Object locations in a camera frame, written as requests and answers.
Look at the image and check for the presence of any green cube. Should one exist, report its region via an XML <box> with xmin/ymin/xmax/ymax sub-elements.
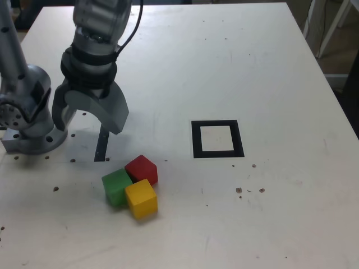
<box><xmin>101</xmin><ymin>168</ymin><xmax>134</xmax><ymax>208</ymax></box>

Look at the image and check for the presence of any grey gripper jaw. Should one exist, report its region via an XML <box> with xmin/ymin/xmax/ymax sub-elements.
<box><xmin>64</xmin><ymin>82</ymin><xmax>130</xmax><ymax>136</ymax></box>

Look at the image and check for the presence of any white metal frame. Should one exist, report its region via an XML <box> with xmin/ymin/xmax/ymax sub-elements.
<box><xmin>304</xmin><ymin>0</ymin><xmax>359</xmax><ymax>59</ymax></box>

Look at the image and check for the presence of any black tape strip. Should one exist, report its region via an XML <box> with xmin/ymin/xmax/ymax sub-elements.
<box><xmin>94</xmin><ymin>124</ymin><xmax>111</xmax><ymax>163</ymax></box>

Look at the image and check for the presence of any black tape square outline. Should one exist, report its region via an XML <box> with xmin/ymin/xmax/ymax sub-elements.
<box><xmin>191</xmin><ymin>119</ymin><xmax>245</xmax><ymax>159</ymax></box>

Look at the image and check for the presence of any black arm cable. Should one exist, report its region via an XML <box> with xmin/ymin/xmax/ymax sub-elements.
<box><xmin>113</xmin><ymin>0</ymin><xmax>144</xmax><ymax>61</ymax></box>

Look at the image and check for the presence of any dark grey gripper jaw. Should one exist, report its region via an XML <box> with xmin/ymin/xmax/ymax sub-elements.
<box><xmin>51</xmin><ymin>81</ymin><xmax>77</xmax><ymax>132</ymax></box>

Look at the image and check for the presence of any red cube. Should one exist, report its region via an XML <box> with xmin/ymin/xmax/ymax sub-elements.
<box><xmin>124</xmin><ymin>154</ymin><xmax>158</xmax><ymax>186</ymax></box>

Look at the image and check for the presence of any yellow cube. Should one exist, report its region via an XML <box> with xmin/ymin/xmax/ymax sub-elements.
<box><xmin>125</xmin><ymin>178</ymin><xmax>159</xmax><ymax>219</ymax></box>

